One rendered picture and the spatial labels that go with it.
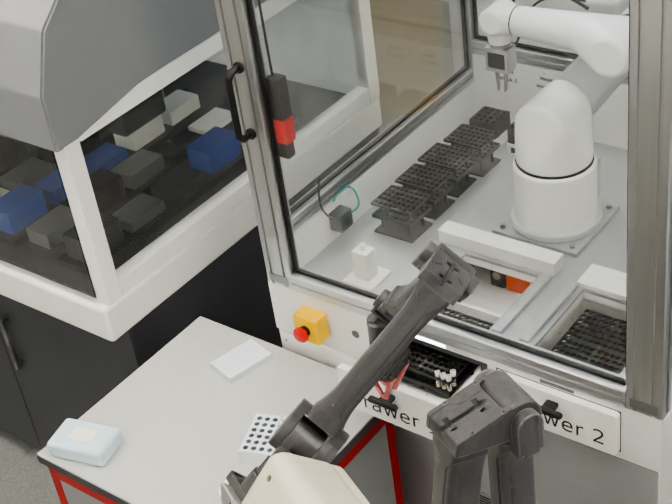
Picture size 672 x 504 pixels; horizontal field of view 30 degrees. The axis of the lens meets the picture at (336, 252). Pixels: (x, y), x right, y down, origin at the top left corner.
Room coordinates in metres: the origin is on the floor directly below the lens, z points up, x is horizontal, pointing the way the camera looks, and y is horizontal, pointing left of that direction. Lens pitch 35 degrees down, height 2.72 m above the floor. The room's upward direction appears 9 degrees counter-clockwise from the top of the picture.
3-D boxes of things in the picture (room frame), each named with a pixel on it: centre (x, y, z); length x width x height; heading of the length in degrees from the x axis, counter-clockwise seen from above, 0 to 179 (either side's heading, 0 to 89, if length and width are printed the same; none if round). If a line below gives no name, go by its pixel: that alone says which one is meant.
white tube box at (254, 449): (2.10, 0.22, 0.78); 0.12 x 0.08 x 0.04; 159
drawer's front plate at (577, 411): (1.95, -0.41, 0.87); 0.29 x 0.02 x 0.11; 49
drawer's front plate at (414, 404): (2.05, -0.08, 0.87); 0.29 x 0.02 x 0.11; 49
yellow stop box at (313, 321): (2.36, 0.09, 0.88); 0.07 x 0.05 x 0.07; 49
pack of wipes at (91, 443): (2.18, 0.64, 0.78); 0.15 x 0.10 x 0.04; 63
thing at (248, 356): (2.41, 0.27, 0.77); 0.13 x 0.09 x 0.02; 124
